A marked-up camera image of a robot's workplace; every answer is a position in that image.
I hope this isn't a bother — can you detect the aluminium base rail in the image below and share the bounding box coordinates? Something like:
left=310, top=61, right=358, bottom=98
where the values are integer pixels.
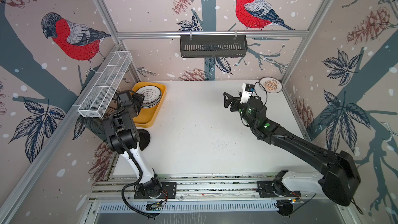
left=82, top=176, right=341, bottom=222

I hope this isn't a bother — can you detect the black round plate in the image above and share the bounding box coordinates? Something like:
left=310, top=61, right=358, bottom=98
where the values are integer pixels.
left=138, top=129, right=151, bottom=151

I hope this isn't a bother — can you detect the orange sunburst plate corner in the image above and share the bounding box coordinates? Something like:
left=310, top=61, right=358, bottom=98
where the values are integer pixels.
left=259, top=77, right=283, bottom=93

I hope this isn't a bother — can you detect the aluminium frame post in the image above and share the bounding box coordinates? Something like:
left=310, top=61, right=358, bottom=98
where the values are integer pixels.
left=80, top=0, right=142, bottom=85
left=282, top=0, right=334, bottom=86

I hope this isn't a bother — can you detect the yellow plastic bin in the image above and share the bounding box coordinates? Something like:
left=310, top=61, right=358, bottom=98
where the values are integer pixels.
left=132, top=82, right=167, bottom=128

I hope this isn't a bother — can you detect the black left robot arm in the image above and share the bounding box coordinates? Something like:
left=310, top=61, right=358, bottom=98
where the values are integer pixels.
left=103, top=90, right=163, bottom=199

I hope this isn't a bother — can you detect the white wire basket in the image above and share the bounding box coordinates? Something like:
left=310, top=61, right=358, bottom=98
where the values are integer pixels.
left=78, top=51, right=132, bottom=118

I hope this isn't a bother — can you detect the horizontal aluminium frame bar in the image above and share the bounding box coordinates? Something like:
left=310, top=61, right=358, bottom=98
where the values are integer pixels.
left=117, top=30, right=309, bottom=40

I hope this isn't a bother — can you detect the right aluminium frame post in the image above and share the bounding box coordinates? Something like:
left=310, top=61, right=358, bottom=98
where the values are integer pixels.
left=282, top=0, right=334, bottom=86

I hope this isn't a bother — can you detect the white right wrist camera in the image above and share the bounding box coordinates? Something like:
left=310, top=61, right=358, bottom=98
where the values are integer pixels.
left=240, top=84, right=255, bottom=104

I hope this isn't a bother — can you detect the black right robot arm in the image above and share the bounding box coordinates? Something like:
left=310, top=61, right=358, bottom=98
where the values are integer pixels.
left=223, top=88, right=361, bottom=206

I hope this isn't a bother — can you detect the white black pattern plate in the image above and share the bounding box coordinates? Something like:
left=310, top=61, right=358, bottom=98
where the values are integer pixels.
left=136, top=86, right=162, bottom=108

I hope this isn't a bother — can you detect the black hanging basket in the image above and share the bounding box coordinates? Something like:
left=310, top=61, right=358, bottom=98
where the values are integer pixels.
left=180, top=35, right=248, bottom=58

